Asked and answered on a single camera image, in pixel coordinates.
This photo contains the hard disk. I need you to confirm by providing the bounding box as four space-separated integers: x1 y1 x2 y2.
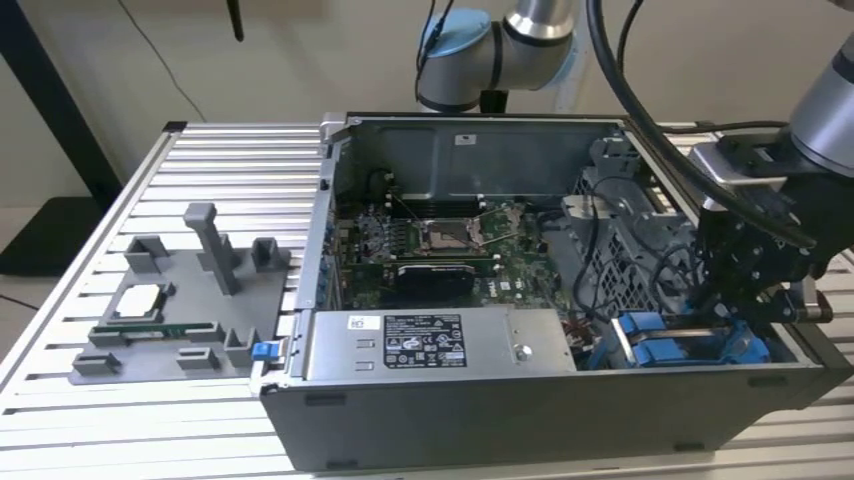
610 309 735 347

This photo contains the grey metal disk bay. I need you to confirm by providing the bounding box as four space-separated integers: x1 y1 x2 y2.
563 134 709 321

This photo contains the installed disk blue carrier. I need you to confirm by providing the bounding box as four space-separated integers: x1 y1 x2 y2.
630 339 773 369

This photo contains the green motherboard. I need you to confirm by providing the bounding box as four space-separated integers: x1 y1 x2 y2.
332 199 576 311

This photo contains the metal socket cover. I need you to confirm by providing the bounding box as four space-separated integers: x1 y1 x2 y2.
476 204 530 246

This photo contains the CPU socket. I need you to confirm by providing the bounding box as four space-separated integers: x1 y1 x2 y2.
416 217 483 256

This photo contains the black graphics card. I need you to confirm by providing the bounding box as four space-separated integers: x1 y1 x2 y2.
346 262 479 309

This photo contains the thin locking lever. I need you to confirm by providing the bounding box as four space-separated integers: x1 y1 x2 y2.
391 193 423 222

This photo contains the dark grey PC case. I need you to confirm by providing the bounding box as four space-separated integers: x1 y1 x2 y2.
250 110 854 474

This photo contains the silver power supply unit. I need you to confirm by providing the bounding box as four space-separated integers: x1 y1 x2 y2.
303 308 579 381

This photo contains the grey parts rack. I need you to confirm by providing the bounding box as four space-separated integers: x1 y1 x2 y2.
69 202 295 386

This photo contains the green RAM stick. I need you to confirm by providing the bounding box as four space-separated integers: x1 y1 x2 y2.
99 322 222 338

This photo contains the black antenna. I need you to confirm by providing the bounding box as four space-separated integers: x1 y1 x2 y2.
224 0 247 44

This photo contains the silver CPU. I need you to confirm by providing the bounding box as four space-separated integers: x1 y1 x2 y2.
112 285 165 319

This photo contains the black stand with base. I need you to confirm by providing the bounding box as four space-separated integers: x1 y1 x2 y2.
0 0 125 276

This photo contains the black side wrist camera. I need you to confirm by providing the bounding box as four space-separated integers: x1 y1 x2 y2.
759 285 835 327

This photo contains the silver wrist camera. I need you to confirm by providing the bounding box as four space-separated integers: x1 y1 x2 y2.
686 134 793 202

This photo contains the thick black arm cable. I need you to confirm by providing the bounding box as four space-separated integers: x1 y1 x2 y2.
584 0 819 249
615 0 735 201

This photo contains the black arm joint cable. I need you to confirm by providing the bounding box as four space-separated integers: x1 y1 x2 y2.
416 0 459 64

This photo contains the thin black wall cable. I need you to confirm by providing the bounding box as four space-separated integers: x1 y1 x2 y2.
123 0 208 124

